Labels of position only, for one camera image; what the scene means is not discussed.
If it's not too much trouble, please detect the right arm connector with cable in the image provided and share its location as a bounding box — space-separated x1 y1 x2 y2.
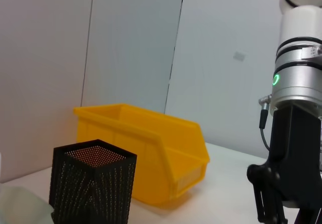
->
258 95 274 157

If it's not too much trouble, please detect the yellow plastic bin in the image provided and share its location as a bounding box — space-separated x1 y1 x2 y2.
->
72 103 211 207

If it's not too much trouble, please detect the black mesh pen holder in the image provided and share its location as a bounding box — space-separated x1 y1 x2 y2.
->
48 139 138 224

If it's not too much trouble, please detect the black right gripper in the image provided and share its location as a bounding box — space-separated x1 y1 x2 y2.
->
247 105 322 224

